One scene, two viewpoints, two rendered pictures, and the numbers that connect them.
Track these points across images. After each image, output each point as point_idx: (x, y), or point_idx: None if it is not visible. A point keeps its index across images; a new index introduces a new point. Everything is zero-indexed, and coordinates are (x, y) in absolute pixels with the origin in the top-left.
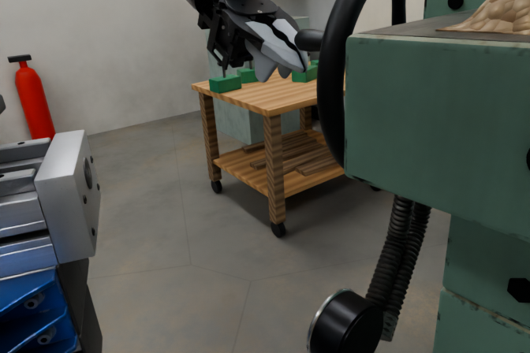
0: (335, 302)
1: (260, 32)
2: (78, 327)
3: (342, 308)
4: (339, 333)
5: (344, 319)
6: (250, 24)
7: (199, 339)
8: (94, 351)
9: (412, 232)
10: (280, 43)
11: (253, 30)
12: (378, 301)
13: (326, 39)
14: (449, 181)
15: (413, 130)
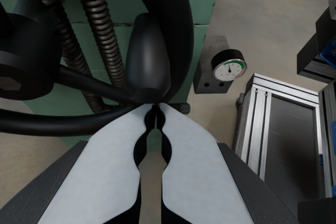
0: (237, 57)
1: (213, 167)
2: (335, 196)
3: (236, 54)
4: (241, 53)
5: (238, 52)
6: (235, 218)
7: None
8: (309, 218)
9: (114, 107)
10: (179, 126)
11: (235, 181)
12: (169, 104)
13: (190, 5)
14: None
15: None
